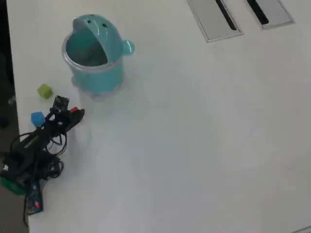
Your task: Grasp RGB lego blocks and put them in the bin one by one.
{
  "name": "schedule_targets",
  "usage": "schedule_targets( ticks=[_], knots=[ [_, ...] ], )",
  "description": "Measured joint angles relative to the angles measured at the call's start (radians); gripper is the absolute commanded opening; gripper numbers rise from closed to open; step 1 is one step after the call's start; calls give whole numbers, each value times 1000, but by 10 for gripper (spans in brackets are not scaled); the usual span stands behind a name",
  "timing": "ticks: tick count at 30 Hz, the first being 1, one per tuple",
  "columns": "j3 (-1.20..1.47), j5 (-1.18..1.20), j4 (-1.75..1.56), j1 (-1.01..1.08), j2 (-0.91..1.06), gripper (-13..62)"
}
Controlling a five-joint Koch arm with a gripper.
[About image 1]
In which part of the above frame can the silver cable grommet plate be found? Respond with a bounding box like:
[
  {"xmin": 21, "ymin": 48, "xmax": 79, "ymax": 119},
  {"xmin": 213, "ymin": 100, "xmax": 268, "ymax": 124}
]
[
  {"xmin": 186, "ymin": 0, "xmax": 244, "ymax": 44},
  {"xmin": 245, "ymin": 0, "xmax": 296, "ymax": 31}
]

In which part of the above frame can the blue lego block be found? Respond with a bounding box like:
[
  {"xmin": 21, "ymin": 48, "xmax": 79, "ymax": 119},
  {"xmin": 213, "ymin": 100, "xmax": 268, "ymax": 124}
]
[{"xmin": 31, "ymin": 111, "xmax": 47, "ymax": 128}]

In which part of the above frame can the black power cable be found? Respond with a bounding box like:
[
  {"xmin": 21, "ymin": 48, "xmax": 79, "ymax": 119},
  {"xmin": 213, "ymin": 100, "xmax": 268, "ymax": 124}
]
[{"xmin": 22, "ymin": 194, "xmax": 30, "ymax": 228}]

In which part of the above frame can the teal whale-shaped bin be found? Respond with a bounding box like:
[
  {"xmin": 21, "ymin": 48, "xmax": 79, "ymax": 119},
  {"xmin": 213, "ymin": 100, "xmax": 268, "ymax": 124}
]
[{"xmin": 61, "ymin": 14, "xmax": 136, "ymax": 102}]

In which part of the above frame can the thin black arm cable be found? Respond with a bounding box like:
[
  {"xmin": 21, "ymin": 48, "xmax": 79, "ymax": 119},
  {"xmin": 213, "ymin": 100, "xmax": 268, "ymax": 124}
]
[{"xmin": 45, "ymin": 132, "xmax": 68, "ymax": 156}]

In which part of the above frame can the green table clamp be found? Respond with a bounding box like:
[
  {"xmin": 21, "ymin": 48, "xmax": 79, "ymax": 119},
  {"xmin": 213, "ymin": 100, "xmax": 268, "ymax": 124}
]
[{"xmin": 0, "ymin": 176, "xmax": 26, "ymax": 196}]

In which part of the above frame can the blue controller circuit board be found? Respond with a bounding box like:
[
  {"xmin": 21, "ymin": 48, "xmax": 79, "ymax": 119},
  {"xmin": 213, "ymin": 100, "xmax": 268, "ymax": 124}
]
[{"xmin": 25, "ymin": 181, "xmax": 44, "ymax": 216}]

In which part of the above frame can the green lego block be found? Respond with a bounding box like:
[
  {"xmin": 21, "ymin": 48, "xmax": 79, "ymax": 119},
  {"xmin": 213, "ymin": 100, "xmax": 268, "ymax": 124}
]
[{"xmin": 37, "ymin": 83, "xmax": 53, "ymax": 100}]

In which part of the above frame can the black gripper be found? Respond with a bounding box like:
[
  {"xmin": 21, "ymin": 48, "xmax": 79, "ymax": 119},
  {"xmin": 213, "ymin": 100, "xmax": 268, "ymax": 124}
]
[{"xmin": 46, "ymin": 109, "xmax": 86, "ymax": 134}]

